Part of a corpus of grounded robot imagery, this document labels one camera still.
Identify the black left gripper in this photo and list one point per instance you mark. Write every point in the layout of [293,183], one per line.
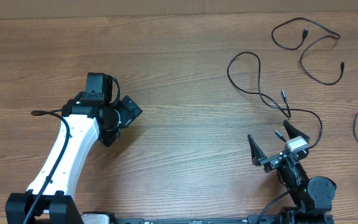
[108,136]

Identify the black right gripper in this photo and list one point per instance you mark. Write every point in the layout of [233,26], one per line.
[257,157]

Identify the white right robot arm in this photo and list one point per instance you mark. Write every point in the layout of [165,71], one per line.
[312,196]

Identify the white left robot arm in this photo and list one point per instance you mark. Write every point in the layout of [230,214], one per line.
[94,114]

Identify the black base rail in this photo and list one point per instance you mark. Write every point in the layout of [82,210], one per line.
[213,220]

